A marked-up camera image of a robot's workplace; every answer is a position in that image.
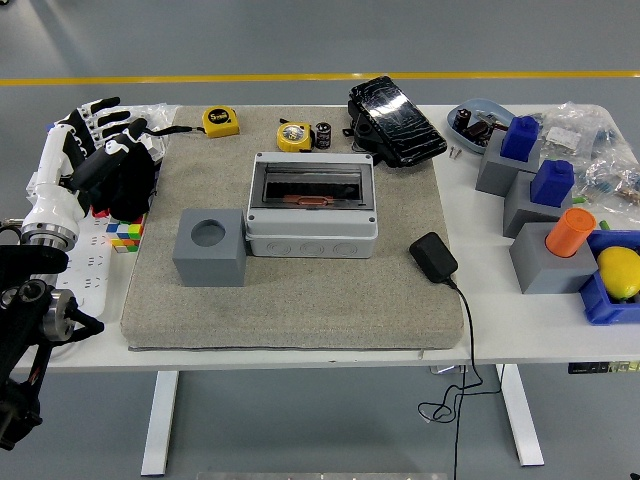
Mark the grey-brown mat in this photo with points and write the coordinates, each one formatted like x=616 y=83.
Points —
x=300 y=310

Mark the black power adapter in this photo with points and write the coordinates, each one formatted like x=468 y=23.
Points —
x=433 y=257

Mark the black crackle-pattern case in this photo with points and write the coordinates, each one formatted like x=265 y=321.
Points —
x=400 y=120

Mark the black capacitor in dish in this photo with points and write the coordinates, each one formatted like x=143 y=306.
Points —
x=462 y=118

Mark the round yellow tape measure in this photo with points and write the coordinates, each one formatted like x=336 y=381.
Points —
x=294 y=137

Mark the small multicolour puzzle cube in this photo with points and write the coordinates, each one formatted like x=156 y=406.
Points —
x=125 y=234

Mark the black cloth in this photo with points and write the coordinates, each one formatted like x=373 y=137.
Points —
x=130 y=190

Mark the square yellow tape measure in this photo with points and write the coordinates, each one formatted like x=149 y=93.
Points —
x=220 y=122

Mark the blue plastic bin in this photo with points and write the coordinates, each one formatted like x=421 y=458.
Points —
x=600 y=300

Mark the grey holder block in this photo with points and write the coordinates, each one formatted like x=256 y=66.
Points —
x=520 y=210
x=545 y=270
x=492 y=172

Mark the blue-grey dish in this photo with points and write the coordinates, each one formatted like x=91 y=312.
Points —
x=462 y=136

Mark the clear bag of white parts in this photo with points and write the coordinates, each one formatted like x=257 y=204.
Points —
x=570 y=130

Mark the clear plastic bag of parts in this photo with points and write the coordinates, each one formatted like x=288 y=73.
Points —
x=160 y=115

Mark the white power strip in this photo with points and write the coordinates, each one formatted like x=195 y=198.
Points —
x=92 y=270

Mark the black table control panel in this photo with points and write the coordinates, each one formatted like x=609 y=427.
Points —
x=595 y=367

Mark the white table leg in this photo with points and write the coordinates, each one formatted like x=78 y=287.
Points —
x=160 y=420
x=522 y=415

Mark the blue bottle-shaped block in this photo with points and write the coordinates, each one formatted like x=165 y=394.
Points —
x=520 y=140
x=550 y=185

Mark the grey junction box with lid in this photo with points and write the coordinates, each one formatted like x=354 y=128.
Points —
x=310 y=240

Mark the brown electronic parts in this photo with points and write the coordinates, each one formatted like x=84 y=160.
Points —
x=479 y=131

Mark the clear bag of resistors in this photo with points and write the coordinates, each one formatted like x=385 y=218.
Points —
x=610 y=175

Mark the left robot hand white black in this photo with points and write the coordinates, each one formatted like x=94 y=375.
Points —
x=55 y=170

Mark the small black cylinder capacitor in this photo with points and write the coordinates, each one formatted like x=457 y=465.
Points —
x=323 y=136

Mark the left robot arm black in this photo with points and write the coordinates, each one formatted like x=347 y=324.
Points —
x=20 y=325

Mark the orange cylinder battery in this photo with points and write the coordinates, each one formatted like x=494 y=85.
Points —
x=300 y=201
x=570 y=232

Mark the small red block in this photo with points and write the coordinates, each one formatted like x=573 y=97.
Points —
x=101 y=213

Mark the grey block with round hole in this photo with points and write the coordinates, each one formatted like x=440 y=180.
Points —
x=210 y=265

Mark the small green cylinder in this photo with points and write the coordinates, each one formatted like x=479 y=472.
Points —
x=605 y=225

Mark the yellow lemon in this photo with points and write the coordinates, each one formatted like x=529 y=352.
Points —
x=620 y=272

